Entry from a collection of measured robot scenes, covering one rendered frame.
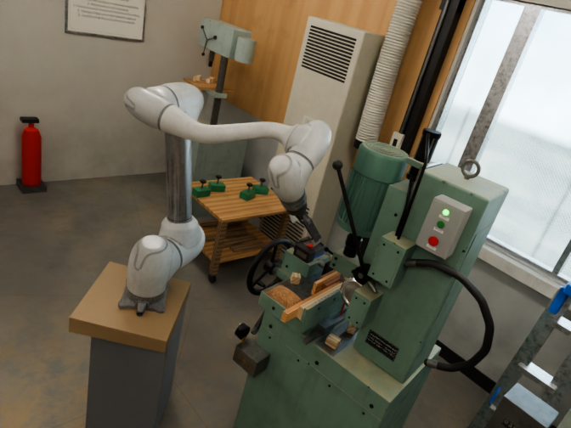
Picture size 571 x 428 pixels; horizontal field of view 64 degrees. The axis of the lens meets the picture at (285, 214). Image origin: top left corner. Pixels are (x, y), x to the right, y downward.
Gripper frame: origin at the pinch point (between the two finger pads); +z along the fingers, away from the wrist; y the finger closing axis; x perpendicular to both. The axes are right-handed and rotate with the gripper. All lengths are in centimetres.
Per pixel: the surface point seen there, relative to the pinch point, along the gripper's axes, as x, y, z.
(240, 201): 2, -115, 110
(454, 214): 29, 42, -29
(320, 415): -36, 46, 38
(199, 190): -17, -129, 91
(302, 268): -7.4, 1.1, 21.1
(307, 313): -18.4, 24.2, 5.1
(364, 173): 24.3, 7.7, -20.1
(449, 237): 25, 44, -24
